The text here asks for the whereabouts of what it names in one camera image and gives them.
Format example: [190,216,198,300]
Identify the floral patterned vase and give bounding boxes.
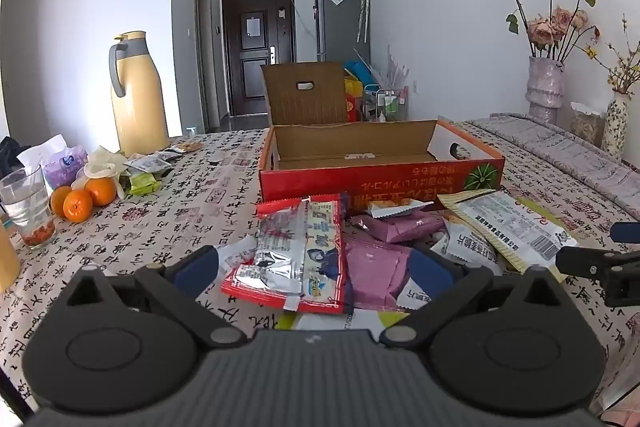
[601,97,630,162]

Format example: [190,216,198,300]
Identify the purple tissue pack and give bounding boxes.
[42,146,90,190]

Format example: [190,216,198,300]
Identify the small green packet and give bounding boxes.
[127,172,162,196]

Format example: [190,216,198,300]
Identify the large white yellow snack packet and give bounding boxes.
[437,188,579,273]

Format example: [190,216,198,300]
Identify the small white sachet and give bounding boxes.
[124,154,173,172]

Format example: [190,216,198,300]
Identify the white folded umbrella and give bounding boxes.
[356,0,372,42]

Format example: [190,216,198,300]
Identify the wire rack with bottles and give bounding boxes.
[362,84,408,122]

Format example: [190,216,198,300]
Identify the pink textured vase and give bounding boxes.
[525,56,566,124]

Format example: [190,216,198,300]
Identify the dark brown entrance door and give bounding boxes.
[221,0,296,116]

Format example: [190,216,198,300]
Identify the pink snack packet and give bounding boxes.
[344,234,416,312]

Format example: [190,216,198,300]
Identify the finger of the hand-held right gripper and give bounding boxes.
[610,222,640,244]
[555,246,640,308]

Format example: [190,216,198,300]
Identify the white dried grass bunch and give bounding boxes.
[377,47,411,88]

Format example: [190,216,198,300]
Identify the yellow flower twigs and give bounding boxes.
[582,14,640,100]

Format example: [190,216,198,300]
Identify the white tissue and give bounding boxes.
[17,134,76,168]

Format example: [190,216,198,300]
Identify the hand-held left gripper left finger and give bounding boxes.
[62,246,248,349]

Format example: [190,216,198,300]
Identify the cream plastic bag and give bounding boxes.
[75,146,133,200]

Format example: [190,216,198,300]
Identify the yellow thermos jug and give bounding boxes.
[109,31,171,154]

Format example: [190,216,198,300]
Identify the clear drinking glass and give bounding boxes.
[0,166,56,250]

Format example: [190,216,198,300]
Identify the black bag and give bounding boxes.
[0,137,26,178]

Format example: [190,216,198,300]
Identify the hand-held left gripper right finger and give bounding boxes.
[380,249,566,349]

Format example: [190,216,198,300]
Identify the small orange white snack packet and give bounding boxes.
[367,199,436,219]

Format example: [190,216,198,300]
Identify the dried pink roses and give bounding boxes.
[489,0,606,60]

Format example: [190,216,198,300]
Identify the grey patterned cloth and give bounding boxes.
[452,112,640,228]

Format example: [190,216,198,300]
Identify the orange fruit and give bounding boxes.
[63,190,94,223]
[50,186,73,219]
[84,177,117,206]

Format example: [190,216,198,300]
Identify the side room door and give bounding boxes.
[195,0,221,128]

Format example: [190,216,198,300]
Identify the silver red snack packet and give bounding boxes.
[252,197,312,312]

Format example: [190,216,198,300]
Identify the red cartoon snack packet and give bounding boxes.
[221,193,354,315]

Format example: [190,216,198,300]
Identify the red cardboard box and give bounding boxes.
[258,61,505,204]

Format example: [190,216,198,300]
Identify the grey refrigerator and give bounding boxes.
[314,0,372,68]

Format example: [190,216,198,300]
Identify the yellow cup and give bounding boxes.
[0,222,22,293]

